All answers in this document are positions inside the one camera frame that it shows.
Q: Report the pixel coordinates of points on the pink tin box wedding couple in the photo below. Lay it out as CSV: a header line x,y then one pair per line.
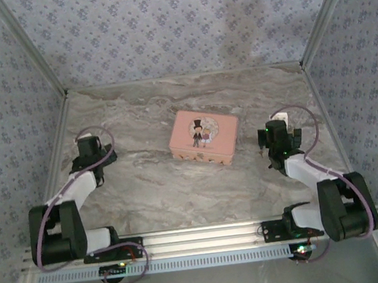
x,y
202,135

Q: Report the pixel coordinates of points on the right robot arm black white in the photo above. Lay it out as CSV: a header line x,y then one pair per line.
x,y
347,209

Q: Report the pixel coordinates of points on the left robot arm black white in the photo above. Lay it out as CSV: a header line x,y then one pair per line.
x,y
66,237

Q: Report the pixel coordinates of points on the aluminium base beam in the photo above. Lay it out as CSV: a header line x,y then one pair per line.
x,y
200,239

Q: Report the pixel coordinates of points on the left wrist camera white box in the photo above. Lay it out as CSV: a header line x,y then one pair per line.
x,y
86,137

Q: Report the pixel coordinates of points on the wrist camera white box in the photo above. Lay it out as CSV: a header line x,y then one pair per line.
x,y
280,116
86,137

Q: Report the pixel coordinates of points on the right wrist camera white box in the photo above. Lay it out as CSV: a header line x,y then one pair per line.
x,y
280,116

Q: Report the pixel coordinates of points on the aluminium table edge rail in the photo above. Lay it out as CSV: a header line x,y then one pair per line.
x,y
185,76
326,115
57,136

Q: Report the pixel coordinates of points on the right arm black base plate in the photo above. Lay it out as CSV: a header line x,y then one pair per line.
x,y
274,231

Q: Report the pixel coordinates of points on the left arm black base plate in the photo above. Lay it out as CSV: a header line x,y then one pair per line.
x,y
126,249

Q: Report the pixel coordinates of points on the aluminium frame post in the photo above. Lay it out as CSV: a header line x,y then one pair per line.
x,y
328,13
28,47

